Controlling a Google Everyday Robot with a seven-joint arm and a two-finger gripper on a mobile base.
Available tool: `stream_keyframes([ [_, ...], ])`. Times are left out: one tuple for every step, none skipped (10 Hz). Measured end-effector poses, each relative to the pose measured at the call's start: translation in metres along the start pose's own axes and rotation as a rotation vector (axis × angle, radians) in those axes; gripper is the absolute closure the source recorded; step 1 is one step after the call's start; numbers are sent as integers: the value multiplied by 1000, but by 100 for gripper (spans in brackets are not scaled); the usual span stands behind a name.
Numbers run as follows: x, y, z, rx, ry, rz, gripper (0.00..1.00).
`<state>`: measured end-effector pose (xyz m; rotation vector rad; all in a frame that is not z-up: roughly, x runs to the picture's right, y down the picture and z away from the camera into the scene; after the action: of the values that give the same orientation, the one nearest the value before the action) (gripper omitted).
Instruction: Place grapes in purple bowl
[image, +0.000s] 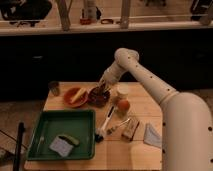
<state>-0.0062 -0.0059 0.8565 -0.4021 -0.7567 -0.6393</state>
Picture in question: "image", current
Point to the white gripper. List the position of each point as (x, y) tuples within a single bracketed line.
[(109, 78)]

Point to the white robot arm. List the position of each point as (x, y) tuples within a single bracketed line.
[(187, 134)]

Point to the purple bowl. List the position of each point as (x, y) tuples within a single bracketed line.
[(97, 98)]

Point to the orange bowl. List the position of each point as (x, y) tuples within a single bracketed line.
[(69, 95)]

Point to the white plastic cup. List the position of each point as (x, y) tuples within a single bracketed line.
[(122, 91)]

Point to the yellow banana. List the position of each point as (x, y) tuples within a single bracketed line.
[(80, 92)]

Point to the orange fruit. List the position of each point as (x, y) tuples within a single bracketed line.
[(123, 105)]

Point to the green plastic tray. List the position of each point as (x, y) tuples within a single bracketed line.
[(79, 124)]

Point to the metal spoon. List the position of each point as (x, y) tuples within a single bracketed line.
[(114, 128)]

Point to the wooden block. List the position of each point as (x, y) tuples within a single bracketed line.
[(130, 129)]

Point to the metal cup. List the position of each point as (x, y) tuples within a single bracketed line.
[(54, 88)]

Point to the green cucumber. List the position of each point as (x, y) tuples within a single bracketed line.
[(70, 139)]

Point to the grey folded cloth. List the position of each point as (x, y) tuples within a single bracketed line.
[(151, 136)]

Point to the blue sponge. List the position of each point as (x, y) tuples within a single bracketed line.
[(60, 146)]

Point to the clear fork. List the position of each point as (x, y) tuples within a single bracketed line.
[(41, 140)]

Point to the black pole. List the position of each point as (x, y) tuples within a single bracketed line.
[(17, 158)]

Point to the black bag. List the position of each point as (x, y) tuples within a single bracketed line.
[(25, 10)]

